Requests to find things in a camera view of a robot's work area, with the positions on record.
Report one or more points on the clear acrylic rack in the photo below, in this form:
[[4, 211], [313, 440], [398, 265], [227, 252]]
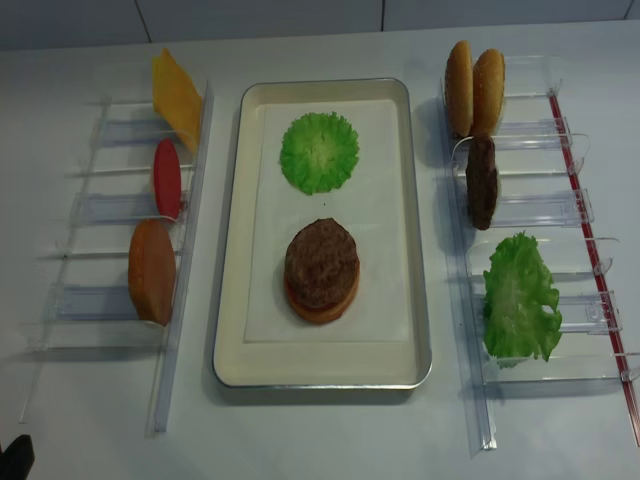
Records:
[[539, 159], [88, 309]]

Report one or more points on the bun bottom on tray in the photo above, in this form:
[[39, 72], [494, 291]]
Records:
[[328, 316]]

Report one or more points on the brown meat patty in rack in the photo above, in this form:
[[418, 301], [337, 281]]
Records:
[[481, 181]]

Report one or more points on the white metal tray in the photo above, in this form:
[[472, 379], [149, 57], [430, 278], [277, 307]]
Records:
[[238, 363]]

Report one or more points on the clear acrylic right rack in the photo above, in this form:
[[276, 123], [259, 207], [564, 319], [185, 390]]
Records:
[[539, 159]]

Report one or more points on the green lettuce leaf in rack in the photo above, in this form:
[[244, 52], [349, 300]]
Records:
[[520, 307]]

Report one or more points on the sesame bun right in rack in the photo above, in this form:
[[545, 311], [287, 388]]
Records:
[[488, 91]]

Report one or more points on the brown meat patty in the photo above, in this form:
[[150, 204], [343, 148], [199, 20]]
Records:
[[481, 181], [321, 264]]

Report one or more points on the round green lettuce on tray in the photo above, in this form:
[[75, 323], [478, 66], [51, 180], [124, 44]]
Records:
[[319, 152]]

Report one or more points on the sesame bun left in rack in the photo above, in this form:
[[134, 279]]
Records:
[[459, 88]]

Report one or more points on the red tomato slice in rack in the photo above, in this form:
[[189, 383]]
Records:
[[166, 179]]

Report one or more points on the white paper tray liner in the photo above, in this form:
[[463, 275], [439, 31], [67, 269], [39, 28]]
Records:
[[370, 205]]

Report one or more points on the red tomato slice on bun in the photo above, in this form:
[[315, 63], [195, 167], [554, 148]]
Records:
[[297, 304]]

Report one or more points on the brown bun in left rack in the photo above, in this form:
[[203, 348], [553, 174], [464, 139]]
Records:
[[151, 272]]

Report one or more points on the clear acrylic left rack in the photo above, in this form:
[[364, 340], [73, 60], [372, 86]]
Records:
[[88, 309]]

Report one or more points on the sesame bun in rack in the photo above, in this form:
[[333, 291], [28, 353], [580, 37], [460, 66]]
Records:
[[488, 91], [459, 88]]

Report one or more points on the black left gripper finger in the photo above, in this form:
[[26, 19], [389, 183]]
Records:
[[17, 459]]

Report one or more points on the orange cheese slices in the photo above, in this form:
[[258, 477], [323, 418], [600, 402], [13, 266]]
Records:
[[176, 99]]

